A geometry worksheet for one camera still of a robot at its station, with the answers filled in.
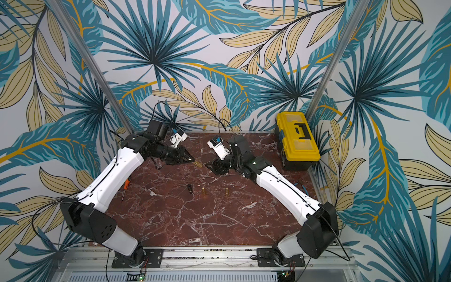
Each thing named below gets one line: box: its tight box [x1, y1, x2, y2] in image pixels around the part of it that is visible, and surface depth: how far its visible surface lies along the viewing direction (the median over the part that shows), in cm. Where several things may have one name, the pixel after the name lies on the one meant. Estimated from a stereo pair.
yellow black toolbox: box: [274, 111, 322, 172], surface depth 95 cm
